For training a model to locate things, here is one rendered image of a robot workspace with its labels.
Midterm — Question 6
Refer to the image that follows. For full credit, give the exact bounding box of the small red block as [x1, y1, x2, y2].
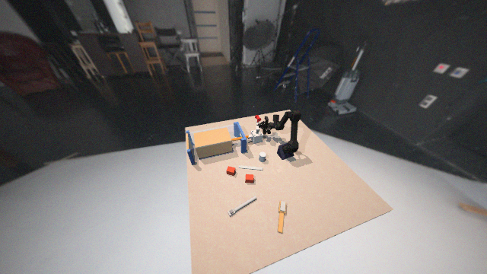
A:
[226, 166, 236, 176]
[245, 174, 253, 183]

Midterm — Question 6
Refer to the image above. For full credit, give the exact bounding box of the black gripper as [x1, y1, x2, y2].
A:
[257, 116, 273, 135]

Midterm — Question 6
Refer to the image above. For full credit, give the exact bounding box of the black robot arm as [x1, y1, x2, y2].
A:
[266, 110, 301, 154]

